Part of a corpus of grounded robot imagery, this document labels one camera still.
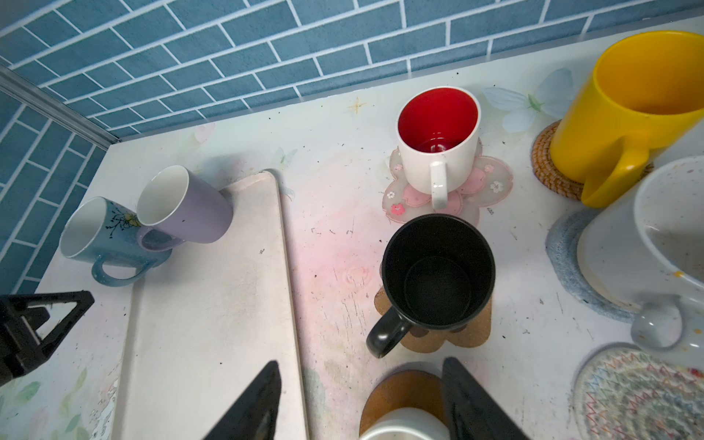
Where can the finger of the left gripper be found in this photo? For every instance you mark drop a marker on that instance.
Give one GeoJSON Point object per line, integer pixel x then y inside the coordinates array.
{"type": "Point", "coordinates": [65, 310]}

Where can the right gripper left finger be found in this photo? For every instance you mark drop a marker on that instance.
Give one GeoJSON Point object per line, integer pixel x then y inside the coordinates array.
{"type": "Point", "coordinates": [254, 414]}

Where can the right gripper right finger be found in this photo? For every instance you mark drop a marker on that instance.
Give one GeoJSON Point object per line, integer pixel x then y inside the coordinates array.
{"type": "Point", "coordinates": [470, 411]}

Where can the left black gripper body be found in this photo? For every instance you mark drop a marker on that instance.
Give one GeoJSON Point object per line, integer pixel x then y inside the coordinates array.
{"type": "Point", "coordinates": [14, 335]}

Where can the blue mug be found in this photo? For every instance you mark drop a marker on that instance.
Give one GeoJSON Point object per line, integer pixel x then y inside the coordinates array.
{"type": "Point", "coordinates": [102, 232]}

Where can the plain white mug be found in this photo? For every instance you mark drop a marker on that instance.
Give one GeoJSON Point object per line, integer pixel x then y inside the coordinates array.
{"type": "Point", "coordinates": [407, 423]}

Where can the brown round coaster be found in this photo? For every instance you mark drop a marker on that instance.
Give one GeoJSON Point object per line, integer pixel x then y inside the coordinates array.
{"type": "Point", "coordinates": [409, 388]}

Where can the brown paw coaster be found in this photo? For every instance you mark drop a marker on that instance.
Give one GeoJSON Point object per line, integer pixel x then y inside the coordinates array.
{"type": "Point", "coordinates": [424, 341]}

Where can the beige serving tray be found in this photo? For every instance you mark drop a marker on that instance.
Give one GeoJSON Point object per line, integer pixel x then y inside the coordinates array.
{"type": "Point", "coordinates": [205, 323]}

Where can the purple mug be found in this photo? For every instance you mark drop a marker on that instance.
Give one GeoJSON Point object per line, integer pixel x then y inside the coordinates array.
{"type": "Point", "coordinates": [177, 206]}

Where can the black mug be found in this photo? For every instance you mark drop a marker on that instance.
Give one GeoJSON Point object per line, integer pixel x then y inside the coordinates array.
{"type": "Point", "coordinates": [438, 272]}

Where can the multicolour stitched round coaster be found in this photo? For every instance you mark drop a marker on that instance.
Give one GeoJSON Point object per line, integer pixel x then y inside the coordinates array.
{"type": "Point", "coordinates": [623, 393]}

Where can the blue woven round coaster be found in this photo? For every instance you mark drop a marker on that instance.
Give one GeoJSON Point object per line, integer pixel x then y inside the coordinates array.
{"type": "Point", "coordinates": [561, 248]}

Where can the pink flower coaster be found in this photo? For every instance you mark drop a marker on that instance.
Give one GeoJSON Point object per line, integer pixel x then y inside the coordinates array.
{"type": "Point", "coordinates": [490, 181]}

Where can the white speckled mug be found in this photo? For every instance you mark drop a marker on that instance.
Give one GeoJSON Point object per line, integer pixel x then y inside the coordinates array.
{"type": "Point", "coordinates": [645, 253]}

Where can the woven rattan coaster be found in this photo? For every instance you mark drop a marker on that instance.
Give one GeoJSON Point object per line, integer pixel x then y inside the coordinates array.
{"type": "Point", "coordinates": [550, 165]}

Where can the white mug red inside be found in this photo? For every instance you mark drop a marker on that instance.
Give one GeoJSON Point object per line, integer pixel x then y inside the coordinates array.
{"type": "Point", "coordinates": [438, 131]}

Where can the yellow mug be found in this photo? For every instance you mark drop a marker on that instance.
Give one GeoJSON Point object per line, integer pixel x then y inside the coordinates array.
{"type": "Point", "coordinates": [645, 93]}

